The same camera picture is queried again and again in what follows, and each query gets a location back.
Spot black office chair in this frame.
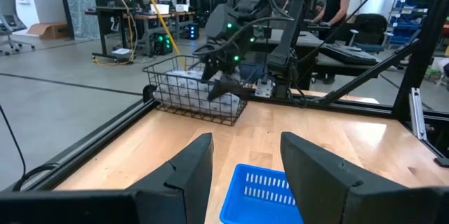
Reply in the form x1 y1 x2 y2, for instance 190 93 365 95
350 13 389 53

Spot silver arm base bracket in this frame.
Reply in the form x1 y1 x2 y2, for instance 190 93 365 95
254 78 275 99

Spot dark grey desk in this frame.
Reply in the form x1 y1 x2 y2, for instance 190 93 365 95
252 29 382 77

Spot wooden workbench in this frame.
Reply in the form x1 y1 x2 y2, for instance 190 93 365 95
122 11 196 56

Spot black table frame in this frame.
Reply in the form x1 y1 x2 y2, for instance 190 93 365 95
13 0 449 192

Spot black wire basket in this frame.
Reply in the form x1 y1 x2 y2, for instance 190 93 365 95
142 54 248 127

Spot thin yellow cable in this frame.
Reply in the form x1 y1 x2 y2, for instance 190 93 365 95
91 0 138 66

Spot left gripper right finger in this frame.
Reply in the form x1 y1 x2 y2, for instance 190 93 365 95
279 131 436 224

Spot black standing desk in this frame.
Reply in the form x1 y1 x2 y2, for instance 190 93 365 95
85 6 136 60

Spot patterned grey cloth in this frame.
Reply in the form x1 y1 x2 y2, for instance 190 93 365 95
153 69 243 118

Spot grey curtain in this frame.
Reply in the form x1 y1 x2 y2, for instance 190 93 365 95
58 0 102 41

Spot shelf with blue bins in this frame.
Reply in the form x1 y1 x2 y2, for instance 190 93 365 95
388 0 434 46

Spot thick black floor cable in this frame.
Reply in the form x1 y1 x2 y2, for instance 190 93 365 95
0 104 60 192

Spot long yellow cable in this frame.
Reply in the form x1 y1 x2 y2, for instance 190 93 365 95
138 0 187 71

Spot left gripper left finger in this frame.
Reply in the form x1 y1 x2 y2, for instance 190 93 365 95
126 132 215 224

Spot aluminium extrusion bracket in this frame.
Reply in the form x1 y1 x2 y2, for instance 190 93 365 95
408 87 429 141

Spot grey office chair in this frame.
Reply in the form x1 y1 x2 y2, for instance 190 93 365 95
0 0 36 56

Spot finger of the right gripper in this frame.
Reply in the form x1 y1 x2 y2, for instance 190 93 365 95
206 77 254 102

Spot person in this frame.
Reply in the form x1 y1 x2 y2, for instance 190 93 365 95
310 0 354 85

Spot computer tower blue lights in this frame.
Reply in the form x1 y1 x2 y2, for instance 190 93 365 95
185 22 201 41

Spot computer tower green lights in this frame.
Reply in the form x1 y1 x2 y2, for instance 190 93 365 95
153 32 174 56

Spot blue slotted plastic basket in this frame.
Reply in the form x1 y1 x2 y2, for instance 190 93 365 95
219 163 304 224

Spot flat cardboard box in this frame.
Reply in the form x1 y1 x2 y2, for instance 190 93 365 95
27 22 69 40

